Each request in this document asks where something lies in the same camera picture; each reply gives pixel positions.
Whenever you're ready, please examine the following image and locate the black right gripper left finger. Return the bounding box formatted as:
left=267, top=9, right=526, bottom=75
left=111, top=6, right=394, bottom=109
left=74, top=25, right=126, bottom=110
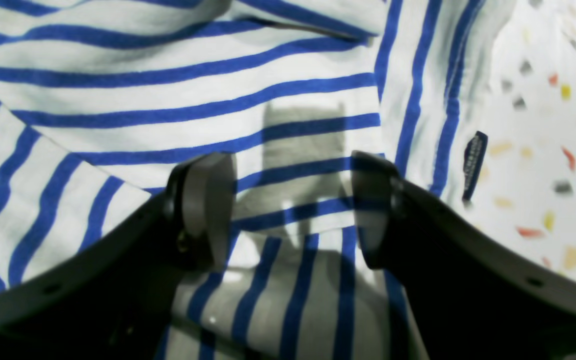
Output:
left=0, top=152, right=237, bottom=360

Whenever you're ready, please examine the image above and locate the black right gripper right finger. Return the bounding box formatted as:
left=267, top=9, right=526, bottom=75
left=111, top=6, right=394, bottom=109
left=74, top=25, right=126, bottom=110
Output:
left=350, top=151, right=576, bottom=360

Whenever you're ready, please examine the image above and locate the blue white striped t-shirt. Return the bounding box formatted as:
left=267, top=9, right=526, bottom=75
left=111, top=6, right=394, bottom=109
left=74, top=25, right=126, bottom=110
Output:
left=0, top=0, right=515, bottom=360

